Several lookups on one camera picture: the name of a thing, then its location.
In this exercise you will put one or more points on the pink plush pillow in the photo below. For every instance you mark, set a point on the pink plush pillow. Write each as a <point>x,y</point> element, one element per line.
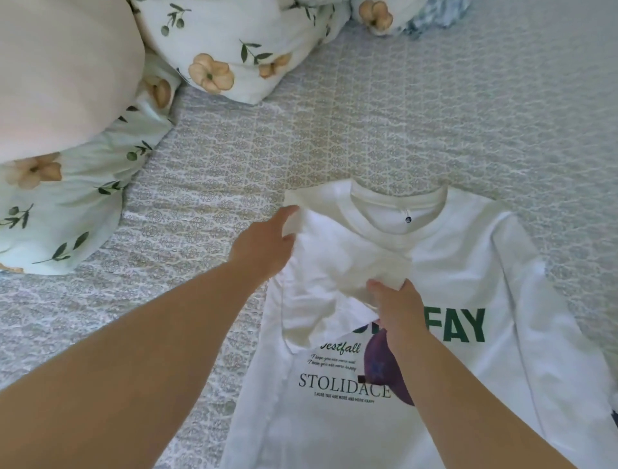
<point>58,68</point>

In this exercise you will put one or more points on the bed with grey patterned sheet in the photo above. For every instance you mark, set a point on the bed with grey patterned sheet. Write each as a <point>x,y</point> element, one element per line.
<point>386,116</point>

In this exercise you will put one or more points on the floral bunched quilt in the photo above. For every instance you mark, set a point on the floral bunched quilt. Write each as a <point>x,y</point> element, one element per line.
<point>439,15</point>

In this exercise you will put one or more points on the white garment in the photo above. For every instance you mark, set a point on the white garment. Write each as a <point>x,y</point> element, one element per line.
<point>502,367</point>

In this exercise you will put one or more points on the person's right hand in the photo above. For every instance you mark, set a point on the person's right hand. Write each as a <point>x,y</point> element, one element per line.
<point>398,314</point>

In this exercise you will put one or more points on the person's left forearm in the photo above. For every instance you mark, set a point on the person's left forearm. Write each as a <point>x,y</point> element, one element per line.
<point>116,377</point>

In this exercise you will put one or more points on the floral pillow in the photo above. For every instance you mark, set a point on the floral pillow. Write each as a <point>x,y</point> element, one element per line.
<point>68,203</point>

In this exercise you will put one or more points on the person's right forearm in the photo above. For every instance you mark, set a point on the person's right forearm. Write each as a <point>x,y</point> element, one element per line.
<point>463,415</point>

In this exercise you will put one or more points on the person's left hand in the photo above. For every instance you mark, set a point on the person's left hand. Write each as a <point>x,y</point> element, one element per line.
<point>259,249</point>

